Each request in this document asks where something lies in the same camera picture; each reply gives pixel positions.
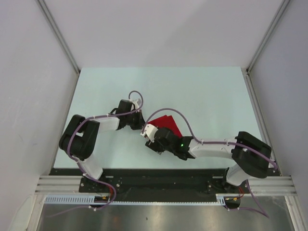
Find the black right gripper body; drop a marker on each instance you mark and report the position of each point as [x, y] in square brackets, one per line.
[158, 147]

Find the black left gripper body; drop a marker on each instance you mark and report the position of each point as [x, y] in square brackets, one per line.
[134, 120]

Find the red cloth napkin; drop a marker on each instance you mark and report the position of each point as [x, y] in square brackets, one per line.
[166, 122]

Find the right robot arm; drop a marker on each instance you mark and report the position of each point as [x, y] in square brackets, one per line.
[251, 155]

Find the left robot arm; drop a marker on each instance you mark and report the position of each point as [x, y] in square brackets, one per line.
[79, 138]

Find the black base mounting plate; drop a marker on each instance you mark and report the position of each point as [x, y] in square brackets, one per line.
[191, 182]

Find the aluminium front rail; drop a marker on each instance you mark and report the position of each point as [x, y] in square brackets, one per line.
[271, 186]

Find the left aluminium frame post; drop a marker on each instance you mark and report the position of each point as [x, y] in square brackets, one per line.
[58, 34]

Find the aluminium frame post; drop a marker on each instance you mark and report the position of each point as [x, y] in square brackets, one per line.
[270, 31]
[58, 34]

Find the right aluminium frame post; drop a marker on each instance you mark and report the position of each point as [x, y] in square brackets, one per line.
[270, 31]

